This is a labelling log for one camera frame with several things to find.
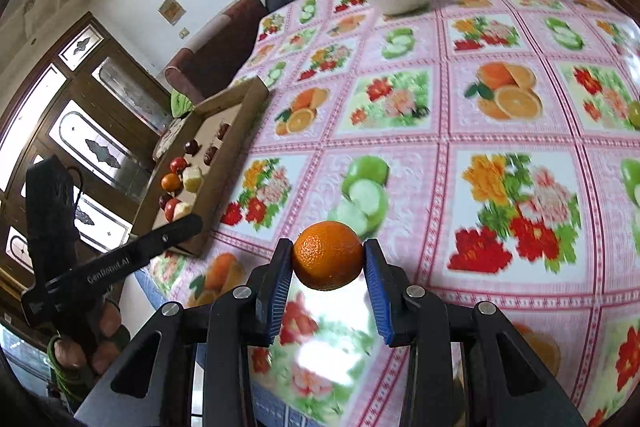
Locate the fruit print tablecloth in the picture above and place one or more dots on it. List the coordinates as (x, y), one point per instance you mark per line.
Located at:
(425, 207)

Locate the small wall picture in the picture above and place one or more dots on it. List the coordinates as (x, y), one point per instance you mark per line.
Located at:
(172, 10)

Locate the brown armchair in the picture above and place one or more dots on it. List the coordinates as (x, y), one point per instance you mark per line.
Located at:
(200, 57)

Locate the green cushion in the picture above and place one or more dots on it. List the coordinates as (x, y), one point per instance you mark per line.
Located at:
(181, 103)

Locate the floral cloth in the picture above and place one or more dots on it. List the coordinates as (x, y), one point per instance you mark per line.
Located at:
(167, 134)

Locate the wooden glass door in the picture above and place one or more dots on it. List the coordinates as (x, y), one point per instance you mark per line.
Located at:
(75, 107)

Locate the small red fruit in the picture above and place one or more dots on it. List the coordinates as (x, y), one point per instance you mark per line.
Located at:
(178, 164)

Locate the person's left hand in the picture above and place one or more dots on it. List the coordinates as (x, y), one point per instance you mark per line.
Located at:
(67, 352)

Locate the red apple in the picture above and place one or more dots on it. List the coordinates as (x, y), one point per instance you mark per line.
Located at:
(171, 210)

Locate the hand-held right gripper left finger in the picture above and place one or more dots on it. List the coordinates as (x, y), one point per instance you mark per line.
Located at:
(280, 292)

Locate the orange tangerine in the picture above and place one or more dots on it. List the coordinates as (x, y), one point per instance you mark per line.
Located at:
(170, 181)
(325, 257)

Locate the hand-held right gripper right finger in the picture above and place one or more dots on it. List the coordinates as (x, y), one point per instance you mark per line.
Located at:
(377, 292)

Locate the wall switch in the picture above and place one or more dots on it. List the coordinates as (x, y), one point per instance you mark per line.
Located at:
(184, 33)

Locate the pale yellow fruit chunk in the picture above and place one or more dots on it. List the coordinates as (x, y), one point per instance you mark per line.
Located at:
(192, 179)

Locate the small dark brown fruit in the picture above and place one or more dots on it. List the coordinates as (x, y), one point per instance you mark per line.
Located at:
(223, 130)

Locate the dark red plum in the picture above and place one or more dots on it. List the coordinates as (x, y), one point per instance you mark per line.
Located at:
(211, 154)
(163, 200)
(190, 147)

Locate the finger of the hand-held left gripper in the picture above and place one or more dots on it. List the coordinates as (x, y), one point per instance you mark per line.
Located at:
(177, 234)

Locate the cardboard box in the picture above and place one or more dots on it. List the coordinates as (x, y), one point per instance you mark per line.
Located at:
(235, 142)

